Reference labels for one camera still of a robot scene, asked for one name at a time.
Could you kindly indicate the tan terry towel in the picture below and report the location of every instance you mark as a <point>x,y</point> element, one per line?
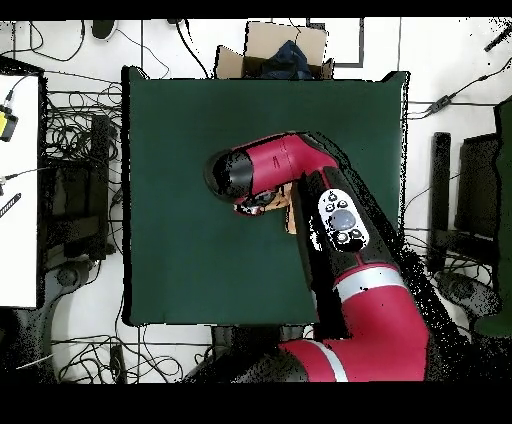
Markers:
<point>291,216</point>

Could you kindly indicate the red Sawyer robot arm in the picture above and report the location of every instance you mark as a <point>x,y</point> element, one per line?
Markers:
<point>380,320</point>

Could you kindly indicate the dark green table cloth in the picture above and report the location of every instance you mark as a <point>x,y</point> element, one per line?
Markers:
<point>180,260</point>

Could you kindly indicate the dark blue garment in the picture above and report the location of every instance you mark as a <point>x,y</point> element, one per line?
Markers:
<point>288,60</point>

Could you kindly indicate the black equipment stand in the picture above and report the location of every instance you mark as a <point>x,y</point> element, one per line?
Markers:
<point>98,160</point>

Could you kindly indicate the brown cardboard box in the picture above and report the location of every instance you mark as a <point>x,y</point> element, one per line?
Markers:
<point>268,40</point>

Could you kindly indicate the black upright bar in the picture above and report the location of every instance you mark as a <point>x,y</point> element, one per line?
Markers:
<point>440,180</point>

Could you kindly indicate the black power adapter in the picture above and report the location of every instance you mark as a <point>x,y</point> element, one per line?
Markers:
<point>440,103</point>

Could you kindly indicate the small black round device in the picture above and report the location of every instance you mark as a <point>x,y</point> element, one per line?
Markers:
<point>102,28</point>

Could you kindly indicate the white desk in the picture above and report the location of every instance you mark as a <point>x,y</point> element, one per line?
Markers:
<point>18,240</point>

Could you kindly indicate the black ruler strip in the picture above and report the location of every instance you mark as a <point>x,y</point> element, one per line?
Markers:
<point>10,205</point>

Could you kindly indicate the dark green fabric cover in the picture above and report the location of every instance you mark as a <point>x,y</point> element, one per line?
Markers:
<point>504,200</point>

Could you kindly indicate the yellow and black device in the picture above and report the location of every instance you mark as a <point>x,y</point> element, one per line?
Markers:
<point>6,124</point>

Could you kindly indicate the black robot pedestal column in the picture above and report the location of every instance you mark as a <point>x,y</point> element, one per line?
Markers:
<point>240,340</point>

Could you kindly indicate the grey pedestal leg foot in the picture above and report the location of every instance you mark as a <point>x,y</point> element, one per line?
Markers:
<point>68,276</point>
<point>468,290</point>

